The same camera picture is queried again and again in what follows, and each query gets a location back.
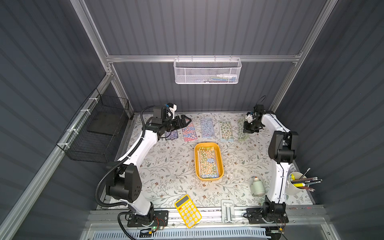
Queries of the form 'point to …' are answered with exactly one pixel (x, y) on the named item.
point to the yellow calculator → (188, 211)
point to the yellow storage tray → (218, 147)
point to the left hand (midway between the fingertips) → (189, 122)
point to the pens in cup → (304, 182)
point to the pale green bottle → (257, 187)
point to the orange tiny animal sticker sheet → (207, 162)
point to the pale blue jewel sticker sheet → (207, 128)
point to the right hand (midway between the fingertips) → (246, 130)
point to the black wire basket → (91, 135)
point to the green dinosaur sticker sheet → (226, 132)
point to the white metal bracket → (227, 211)
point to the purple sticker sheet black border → (173, 135)
